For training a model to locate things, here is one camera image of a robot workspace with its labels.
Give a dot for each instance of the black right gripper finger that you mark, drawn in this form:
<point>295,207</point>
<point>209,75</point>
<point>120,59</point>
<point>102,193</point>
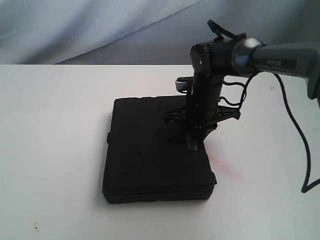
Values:
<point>192,140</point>
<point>205,130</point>

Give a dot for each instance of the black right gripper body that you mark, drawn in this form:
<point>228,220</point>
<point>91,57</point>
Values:
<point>202,104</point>

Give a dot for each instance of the black plastic tool case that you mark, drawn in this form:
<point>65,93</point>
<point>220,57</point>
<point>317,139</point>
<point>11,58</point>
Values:
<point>148,159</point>

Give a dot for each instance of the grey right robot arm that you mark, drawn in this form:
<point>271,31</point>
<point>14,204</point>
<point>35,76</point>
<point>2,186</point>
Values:
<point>213,60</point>

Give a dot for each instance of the white backdrop cloth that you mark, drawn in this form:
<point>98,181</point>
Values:
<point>142,32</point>

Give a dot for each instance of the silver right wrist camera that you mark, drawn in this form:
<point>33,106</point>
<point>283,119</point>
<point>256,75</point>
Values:
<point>183,84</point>

